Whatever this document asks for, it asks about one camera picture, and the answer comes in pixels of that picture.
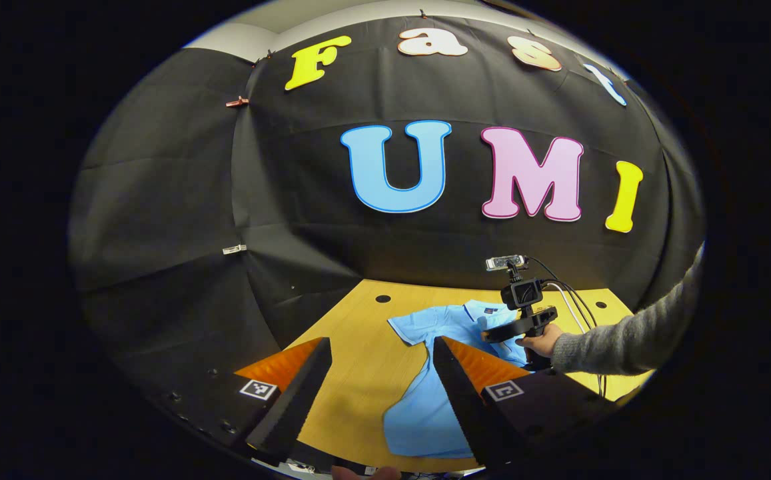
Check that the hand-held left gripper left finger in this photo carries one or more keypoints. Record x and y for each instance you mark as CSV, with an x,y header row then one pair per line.
x,y
302,393

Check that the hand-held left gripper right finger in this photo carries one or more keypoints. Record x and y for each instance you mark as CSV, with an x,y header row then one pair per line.
x,y
458,400

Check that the light blue T-shirt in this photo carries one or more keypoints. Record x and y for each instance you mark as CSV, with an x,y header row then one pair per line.
x,y
418,406

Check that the silver clip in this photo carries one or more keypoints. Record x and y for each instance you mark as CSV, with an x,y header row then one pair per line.
x,y
234,249

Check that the pink clip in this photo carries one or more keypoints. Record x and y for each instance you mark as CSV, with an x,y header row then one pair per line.
x,y
237,102

